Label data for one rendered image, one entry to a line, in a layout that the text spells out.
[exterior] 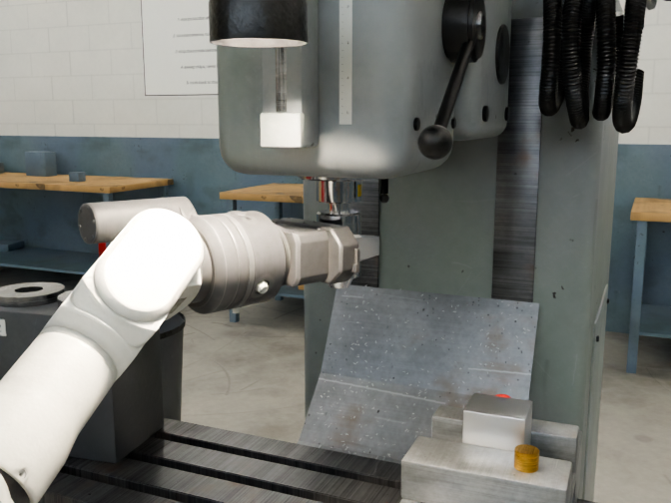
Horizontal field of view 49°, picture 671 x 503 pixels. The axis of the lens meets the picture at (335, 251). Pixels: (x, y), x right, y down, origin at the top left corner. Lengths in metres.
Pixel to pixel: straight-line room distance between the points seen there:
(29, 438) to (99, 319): 0.09
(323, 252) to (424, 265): 0.46
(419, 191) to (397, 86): 0.49
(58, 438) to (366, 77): 0.38
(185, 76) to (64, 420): 5.50
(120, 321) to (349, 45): 0.30
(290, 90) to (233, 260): 0.15
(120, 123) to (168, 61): 0.69
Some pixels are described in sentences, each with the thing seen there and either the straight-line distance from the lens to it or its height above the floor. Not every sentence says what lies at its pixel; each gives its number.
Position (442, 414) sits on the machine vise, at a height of 1.05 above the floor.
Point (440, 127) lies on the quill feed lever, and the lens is 0.64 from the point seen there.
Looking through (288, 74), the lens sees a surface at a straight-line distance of 0.64.
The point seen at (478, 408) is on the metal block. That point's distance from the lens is 0.75.
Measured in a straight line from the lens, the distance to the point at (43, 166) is 6.49.
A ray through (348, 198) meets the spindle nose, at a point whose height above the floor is 1.29.
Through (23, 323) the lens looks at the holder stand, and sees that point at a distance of 1.00.
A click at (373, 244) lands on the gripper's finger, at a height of 1.24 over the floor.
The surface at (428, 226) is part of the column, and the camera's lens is 1.13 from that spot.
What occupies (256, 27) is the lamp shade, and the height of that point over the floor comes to 1.43.
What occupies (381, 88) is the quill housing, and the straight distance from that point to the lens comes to 0.65.
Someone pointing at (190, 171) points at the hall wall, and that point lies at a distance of 5.96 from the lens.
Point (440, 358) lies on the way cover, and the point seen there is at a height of 1.01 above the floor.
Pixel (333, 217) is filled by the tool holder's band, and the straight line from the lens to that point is 0.75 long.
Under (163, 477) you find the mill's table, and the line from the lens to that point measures 0.94.
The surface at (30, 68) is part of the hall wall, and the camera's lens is 7.01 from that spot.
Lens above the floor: 1.37
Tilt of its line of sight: 10 degrees down
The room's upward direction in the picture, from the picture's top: straight up
